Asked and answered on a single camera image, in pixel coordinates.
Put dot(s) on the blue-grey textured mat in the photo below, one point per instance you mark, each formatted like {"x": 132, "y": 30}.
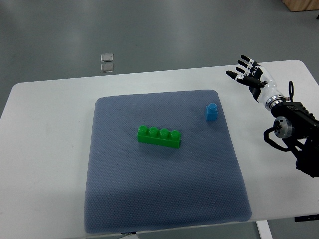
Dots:
{"x": 133, "y": 186}

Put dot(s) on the upper metal floor plate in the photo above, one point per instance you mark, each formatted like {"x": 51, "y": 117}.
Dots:
{"x": 107, "y": 57}

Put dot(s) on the blue toy block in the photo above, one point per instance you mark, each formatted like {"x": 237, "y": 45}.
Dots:
{"x": 211, "y": 112}

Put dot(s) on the white table leg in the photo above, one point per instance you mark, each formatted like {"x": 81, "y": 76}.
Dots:
{"x": 264, "y": 229}

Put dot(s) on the green four-stud toy block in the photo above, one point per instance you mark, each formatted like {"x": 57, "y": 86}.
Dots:
{"x": 161, "y": 137}

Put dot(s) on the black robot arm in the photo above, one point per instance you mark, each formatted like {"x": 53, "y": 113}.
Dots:
{"x": 295, "y": 130}

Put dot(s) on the black table control panel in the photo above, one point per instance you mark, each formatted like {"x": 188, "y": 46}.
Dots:
{"x": 306, "y": 218}

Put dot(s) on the metal floor plate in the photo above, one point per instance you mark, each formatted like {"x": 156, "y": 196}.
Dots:
{"x": 107, "y": 67}
{"x": 107, "y": 57}

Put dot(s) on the lower metal floor plate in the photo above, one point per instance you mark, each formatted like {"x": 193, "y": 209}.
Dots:
{"x": 107, "y": 67}

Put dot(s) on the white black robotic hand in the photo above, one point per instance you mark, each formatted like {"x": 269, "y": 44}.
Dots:
{"x": 261, "y": 84}

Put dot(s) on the wooden box corner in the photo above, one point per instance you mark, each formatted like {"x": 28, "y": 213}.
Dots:
{"x": 301, "y": 5}

